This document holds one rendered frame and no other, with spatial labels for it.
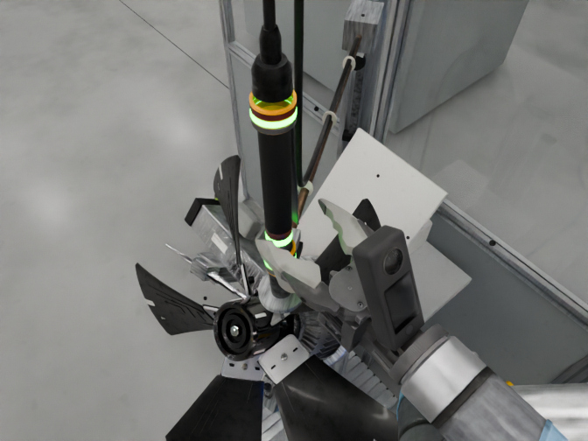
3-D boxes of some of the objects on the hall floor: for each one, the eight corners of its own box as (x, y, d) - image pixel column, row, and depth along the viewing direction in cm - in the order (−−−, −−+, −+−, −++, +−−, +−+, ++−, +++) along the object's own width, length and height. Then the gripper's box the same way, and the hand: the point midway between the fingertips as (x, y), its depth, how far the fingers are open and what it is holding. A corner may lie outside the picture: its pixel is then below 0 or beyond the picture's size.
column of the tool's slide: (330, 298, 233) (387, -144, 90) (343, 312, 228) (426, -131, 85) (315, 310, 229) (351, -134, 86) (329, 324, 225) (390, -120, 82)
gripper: (363, 423, 47) (241, 282, 56) (458, 335, 52) (332, 220, 62) (374, 396, 40) (234, 241, 50) (482, 298, 45) (337, 176, 55)
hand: (294, 220), depth 53 cm, fingers open, 8 cm apart
